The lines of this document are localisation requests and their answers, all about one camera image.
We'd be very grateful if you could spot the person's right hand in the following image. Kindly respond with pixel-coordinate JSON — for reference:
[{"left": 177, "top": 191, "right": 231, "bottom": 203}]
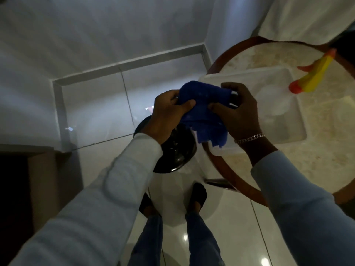
[{"left": 208, "top": 82, "right": 264, "bottom": 141}]

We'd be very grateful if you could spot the person's left hand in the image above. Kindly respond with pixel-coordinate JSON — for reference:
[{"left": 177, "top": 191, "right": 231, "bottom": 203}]
[{"left": 141, "top": 90, "right": 196, "bottom": 145}]

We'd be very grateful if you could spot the blue cloth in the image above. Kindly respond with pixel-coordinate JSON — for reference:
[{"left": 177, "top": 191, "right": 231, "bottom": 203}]
[{"left": 178, "top": 80, "right": 232, "bottom": 149}]

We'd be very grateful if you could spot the person's right forearm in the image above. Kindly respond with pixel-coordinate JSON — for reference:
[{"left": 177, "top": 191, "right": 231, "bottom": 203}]
[{"left": 236, "top": 135, "right": 355, "bottom": 266}]

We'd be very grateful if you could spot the person's left forearm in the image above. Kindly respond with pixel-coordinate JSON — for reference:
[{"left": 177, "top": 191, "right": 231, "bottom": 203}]
[{"left": 8, "top": 132, "right": 163, "bottom": 266}]

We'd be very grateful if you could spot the black round bin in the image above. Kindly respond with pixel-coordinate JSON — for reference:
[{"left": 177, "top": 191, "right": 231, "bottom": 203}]
[{"left": 133, "top": 115, "right": 197, "bottom": 174}]

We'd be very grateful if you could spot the white plastic tray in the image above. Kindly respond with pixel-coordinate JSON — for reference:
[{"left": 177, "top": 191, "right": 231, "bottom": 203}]
[{"left": 198, "top": 67, "right": 307, "bottom": 157}]

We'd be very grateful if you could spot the person's right black shoe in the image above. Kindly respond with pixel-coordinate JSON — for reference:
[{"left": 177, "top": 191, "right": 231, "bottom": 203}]
[{"left": 188, "top": 182, "right": 208, "bottom": 213}]

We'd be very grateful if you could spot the person's black shoe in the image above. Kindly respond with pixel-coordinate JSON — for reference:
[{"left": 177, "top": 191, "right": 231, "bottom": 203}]
[
  {"left": 188, "top": 182, "right": 208, "bottom": 213},
  {"left": 138, "top": 192, "right": 155, "bottom": 217}
]

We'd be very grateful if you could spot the clear spray bottle yellow nozzle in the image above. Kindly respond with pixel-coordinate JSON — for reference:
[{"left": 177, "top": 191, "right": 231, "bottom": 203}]
[{"left": 255, "top": 48, "right": 338, "bottom": 117}]

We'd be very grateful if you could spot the person's left black shoe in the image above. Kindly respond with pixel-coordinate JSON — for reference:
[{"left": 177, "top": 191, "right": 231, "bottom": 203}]
[{"left": 138, "top": 192, "right": 155, "bottom": 217}]

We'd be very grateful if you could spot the round marble table wooden rim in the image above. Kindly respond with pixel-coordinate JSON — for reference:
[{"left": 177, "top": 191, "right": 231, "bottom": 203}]
[{"left": 201, "top": 36, "right": 355, "bottom": 209}]

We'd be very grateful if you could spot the white fabric sheet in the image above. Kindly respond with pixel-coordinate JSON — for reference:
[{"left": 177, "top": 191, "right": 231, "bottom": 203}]
[{"left": 251, "top": 0, "right": 355, "bottom": 46}]

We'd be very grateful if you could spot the person's right leg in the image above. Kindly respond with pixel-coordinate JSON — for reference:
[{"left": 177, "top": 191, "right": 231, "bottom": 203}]
[{"left": 184, "top": 211, "right": 226, "bottom": 266}]

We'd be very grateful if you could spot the person's leg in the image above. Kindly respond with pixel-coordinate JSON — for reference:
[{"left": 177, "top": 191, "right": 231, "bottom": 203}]
[
  {"left": 184, "top": 211, "right": 226, "bottom": 266},
  {"left": 127, "top": 213, "right": 165, "bottom": 266}
]

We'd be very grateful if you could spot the person's left leg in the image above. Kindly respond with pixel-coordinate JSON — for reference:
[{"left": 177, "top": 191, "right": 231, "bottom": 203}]
[{"left": 127, "top": 213, "right": 165, "bottom": 266}]

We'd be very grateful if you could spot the dark wooden furniture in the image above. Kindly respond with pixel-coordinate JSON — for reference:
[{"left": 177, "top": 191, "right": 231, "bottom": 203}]
[{"left": 0, "top": 146, "right": 73, "bottom": 266}]

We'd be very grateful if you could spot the silver chain bracelet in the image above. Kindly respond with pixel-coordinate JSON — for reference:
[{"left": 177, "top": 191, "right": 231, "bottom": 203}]
[{"left": 234, "top": 132, "right": 266, "bottom": 144}]

